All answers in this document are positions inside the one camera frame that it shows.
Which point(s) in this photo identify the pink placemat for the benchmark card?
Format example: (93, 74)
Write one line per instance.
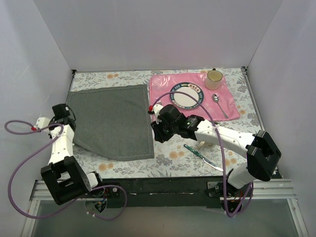
(160, 86)

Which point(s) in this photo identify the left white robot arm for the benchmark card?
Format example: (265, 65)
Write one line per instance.
(63, 176)

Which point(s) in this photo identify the green handled knife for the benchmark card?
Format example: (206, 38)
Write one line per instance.
(205, 160)

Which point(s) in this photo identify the grey cloth napkin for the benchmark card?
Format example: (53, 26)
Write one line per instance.
(113, 122)

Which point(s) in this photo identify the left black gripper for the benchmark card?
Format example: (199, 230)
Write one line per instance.
(65, 119)

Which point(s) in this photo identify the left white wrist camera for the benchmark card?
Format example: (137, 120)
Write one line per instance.
(41, 123)

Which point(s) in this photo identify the white plate blue rim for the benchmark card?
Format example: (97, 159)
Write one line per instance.
(186, 95)

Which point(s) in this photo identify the silver spoon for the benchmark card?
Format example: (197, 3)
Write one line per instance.
(215, 98)

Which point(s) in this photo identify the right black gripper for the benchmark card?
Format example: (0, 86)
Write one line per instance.
(158, 132)

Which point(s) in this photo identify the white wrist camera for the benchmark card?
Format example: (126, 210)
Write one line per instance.
(41, 123)
(155, 110)

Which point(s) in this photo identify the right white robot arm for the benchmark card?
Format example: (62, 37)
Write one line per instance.
(259, 150)

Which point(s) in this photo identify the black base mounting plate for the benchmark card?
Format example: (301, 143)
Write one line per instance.
(158, 192)

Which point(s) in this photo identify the cream mug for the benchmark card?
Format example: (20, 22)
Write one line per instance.
(213, 79)

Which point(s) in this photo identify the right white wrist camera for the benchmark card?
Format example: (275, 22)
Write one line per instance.
(155, 110)

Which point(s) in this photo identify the aluminium frame rail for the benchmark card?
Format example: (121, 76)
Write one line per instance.
(273, 212)

